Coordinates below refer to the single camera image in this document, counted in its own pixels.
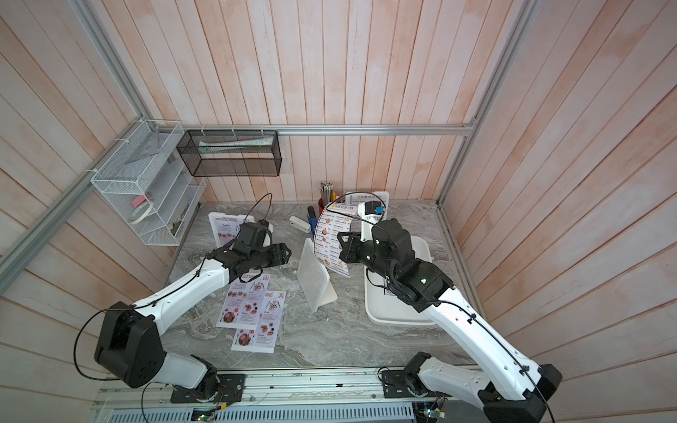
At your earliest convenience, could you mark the white plastic tray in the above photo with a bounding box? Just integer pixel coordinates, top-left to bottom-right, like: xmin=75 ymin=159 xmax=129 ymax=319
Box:
xmin=363 ymin=234 xmax=440 ymax=327

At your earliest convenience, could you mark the white wire wall shelf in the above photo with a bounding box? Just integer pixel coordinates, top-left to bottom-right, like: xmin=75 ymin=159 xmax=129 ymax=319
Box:
xmin=91 ymin=120 xmax=206 ymax=247

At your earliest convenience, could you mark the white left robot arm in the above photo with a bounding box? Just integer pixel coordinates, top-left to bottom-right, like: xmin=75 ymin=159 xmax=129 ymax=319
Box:
xmin=93 ymin=220 xmax=292 ymax=402

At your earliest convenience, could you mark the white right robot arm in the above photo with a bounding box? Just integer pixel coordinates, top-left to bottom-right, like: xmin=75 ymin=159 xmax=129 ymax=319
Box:
xmin=337 ymin=219 xmax=562 ymax=422

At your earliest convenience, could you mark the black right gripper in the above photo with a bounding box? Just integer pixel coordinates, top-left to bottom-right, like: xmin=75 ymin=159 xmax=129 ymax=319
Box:
xmin=338 ymin=232 xmax=400 ymax=289

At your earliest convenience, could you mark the black mesh wall basket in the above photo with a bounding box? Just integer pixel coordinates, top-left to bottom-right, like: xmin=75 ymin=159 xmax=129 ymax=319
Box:
xmin=177 ymin=129 xmax=282 ymax=177

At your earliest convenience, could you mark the red special menu sheet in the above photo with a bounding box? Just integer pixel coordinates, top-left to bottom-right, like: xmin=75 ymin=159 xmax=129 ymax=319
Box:
xmin=216 ymin=273 xmax=271 ymax=330
xmin=231 ymin=291 xmax=287 ymax=354

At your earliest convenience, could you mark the white menu holder front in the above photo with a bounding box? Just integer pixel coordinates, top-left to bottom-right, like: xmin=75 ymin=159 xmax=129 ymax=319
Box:
xmin=344 ymin=191 xmax=390 ymax=219

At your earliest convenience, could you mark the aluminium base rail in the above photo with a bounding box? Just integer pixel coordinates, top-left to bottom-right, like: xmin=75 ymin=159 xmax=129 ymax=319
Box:
xmin=88 ymin=367 xmax=469 ymax=422

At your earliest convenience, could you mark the white stapler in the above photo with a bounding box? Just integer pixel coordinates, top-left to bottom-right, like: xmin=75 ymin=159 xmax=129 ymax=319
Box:
xmin=289 ymin=216 xmax=311 ymax=234

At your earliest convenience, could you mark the white menu holder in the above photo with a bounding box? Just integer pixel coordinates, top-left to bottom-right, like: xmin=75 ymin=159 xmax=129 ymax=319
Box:
xmin=344 ymin=191 xmax=390 ymax=219
xmin=208 ymin=211 xmax=256 ymax=248
xmin=296 ymin=238 xmax=338 ymax=313

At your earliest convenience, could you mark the pink eraser block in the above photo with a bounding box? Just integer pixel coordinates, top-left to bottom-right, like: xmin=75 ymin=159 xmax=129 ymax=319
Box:
xmin=130 ymin=195 xmax=152 ymax=208

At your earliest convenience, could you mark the white tape roll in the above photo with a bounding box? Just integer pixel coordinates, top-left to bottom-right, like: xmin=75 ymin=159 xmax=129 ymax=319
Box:
xmin=129 ymin=199 xmax=154 ymax=226

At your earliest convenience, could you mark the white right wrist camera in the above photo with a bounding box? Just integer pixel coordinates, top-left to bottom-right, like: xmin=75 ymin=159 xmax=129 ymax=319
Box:
xmin=358 ymin=200 xmax=385 ymax=241

